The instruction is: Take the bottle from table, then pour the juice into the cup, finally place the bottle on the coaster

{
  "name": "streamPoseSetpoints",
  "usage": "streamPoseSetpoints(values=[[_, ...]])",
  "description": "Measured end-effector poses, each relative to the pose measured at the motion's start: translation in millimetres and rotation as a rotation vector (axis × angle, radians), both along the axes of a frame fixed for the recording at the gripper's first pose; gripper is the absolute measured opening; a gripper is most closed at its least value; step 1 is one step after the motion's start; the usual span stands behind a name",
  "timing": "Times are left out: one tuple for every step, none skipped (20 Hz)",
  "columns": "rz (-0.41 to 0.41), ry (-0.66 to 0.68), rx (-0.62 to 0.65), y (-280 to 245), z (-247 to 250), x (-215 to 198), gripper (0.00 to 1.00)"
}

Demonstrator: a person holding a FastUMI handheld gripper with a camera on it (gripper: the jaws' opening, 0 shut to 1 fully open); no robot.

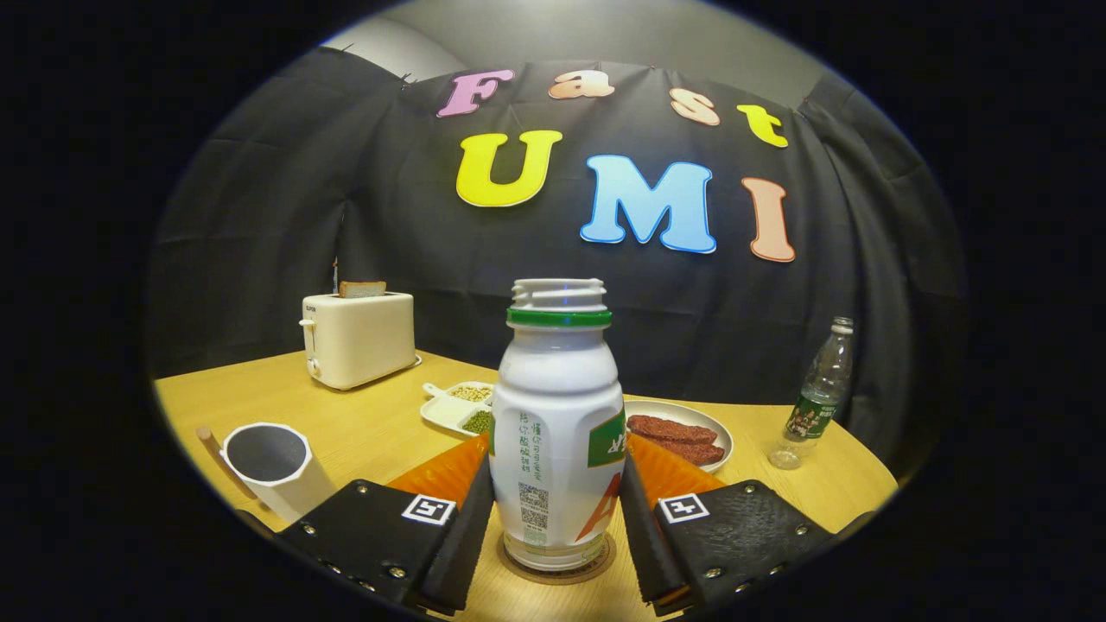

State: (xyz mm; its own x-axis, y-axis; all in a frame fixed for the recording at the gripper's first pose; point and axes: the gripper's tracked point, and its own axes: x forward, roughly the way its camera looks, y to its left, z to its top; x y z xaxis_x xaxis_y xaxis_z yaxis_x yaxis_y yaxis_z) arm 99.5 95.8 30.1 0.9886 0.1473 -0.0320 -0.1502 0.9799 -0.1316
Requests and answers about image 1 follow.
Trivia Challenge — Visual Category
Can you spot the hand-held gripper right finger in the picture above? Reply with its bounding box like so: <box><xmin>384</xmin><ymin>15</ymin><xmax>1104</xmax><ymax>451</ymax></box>
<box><xmin>618</xmin><ymin>434</ymin><xmax>837</xmax><ymax>616</ymax></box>

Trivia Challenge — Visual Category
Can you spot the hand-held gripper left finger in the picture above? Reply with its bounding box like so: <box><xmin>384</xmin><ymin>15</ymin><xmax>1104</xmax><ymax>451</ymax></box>
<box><xmin>276</xmin><ymin>432</ymin><xmax>496</xmax><ymax>616</ymax></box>

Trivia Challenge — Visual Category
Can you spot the white cup with wooden handle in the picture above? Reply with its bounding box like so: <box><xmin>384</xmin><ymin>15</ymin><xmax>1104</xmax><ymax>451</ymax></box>
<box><xmin>196</xmin><ymin>422</ymin><xmax>338</xmax><ymax>524</ymax></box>

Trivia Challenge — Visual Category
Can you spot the round cork coaster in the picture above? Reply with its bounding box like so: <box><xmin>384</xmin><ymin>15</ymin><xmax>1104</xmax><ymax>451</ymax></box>
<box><xmin>497</xmin><ymin>531</ymin><xmax>618</xmax><ymax>586</ymax></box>

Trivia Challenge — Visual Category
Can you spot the white juice bottle green label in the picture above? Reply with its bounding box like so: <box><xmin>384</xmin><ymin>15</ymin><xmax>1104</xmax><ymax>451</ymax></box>
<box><xmin>488</xmin><ymin>277</ymin><xmax>626</xmax><ymax>573</ymax></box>

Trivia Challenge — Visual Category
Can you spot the clear plastic water bottle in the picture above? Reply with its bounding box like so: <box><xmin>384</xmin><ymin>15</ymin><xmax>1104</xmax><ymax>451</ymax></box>
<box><xmin>768</xmin><ymin>316</ymin><xmax>855</xmax><ymax>471</ymax></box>

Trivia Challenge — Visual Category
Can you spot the red sausage piece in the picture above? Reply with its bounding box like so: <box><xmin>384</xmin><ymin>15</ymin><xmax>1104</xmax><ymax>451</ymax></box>
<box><xmin>657</xmin><ymin>439</ymin><xmax>726</xmax><ymax>467</ymax></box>
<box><xmin>627</xmin><ymin>415</ymin><xmax>719</xmax><ymax>446</ymax></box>

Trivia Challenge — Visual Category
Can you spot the wooden table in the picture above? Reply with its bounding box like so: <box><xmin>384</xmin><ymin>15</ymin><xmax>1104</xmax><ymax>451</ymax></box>
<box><xmin>154</xmin><ymin>349</ymin><xmax>899</xmax><ymax>622</ymax></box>

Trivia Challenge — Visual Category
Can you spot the white round plate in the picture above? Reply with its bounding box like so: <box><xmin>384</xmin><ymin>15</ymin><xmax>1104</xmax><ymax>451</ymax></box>
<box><xmin>624</xmin><ymin>399</ymin><xmax>735</xmax><ymax>474</ymax></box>

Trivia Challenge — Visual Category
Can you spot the white divided dish with beans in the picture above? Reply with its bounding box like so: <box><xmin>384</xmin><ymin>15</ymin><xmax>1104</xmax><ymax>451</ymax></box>
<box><xmin>420</xmin><ymin>381</ymin><xmax>495</xmax><ymax>437</ymax></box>

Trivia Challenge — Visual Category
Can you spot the cream toaster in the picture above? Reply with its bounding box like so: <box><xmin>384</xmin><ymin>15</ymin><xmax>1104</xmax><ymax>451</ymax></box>
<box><xmin>299</xmin><ymin>291</ymin><xmax>423</xmax><ymax>391</ymax></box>

